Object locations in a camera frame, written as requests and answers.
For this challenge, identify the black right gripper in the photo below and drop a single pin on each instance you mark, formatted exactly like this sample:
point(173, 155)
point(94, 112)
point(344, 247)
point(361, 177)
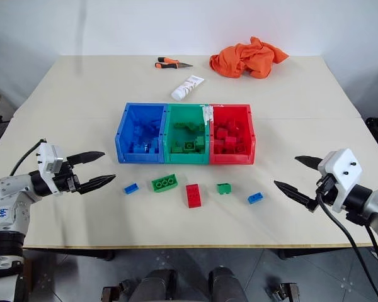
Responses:
point(326, 187)

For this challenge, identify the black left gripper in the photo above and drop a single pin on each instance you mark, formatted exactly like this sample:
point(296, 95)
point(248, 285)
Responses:
point(65, 181)

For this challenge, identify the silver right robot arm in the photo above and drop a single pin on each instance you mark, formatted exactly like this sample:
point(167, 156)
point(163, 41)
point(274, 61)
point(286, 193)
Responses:
point(370, 204)

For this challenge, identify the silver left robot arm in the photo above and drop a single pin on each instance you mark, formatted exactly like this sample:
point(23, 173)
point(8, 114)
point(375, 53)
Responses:
point(6, 195)

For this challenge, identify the small blue toy brick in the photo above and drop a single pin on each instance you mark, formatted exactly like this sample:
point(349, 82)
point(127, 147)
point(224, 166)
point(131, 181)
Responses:
point(131, 188)
point(255, 197)

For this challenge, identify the blue plastic storage bin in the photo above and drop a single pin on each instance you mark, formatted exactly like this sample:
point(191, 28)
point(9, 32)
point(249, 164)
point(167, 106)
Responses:
point(141, 133)

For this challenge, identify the large green toy brick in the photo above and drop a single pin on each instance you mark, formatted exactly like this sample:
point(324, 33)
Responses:
point(164, 183)

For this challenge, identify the small green toy brick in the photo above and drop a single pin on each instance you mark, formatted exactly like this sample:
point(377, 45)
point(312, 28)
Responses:
point(224, 188)

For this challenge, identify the red plastic storage bin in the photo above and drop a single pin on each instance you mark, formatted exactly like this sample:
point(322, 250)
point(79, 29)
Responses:
point(231, 133)

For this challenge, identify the green plastic storage bin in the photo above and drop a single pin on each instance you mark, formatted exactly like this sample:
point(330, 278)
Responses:
point(186, 133)

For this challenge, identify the long green toy brick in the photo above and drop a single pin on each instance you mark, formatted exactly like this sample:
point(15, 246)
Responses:
point(185, 126)

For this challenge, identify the large red toy brick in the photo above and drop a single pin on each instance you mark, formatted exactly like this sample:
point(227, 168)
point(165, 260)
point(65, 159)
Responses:
point(193, 196)

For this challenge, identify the white torn label sticker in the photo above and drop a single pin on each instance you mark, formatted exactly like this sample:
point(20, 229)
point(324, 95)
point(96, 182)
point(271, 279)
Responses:
point(207, 112)

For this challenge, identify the white squeeze tube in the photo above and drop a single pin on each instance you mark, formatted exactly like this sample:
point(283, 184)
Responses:
point(187, 88)

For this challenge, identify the crumpled orange cloth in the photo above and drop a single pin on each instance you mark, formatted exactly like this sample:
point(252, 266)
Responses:
point(247, 58)

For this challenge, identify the dark rounded robot leg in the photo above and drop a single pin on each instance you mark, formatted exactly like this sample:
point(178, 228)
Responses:
point(226, 284)
point(157, 284)

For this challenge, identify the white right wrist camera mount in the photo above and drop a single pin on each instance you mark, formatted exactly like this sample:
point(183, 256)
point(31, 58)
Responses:
point(341, 170)

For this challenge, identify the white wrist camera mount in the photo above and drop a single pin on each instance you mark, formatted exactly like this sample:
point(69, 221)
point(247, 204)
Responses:
point(49, 162)
point(341, 170)

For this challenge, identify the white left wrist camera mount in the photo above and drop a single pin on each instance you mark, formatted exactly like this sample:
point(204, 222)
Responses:
point(49, 162)

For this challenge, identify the dark table frame bar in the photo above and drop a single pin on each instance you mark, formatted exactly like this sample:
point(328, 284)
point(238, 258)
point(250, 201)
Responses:
point(69, 253)

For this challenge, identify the black metal foot bracket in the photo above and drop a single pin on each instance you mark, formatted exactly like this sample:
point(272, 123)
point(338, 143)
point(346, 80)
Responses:
point(286, 291)
point(111, 292)

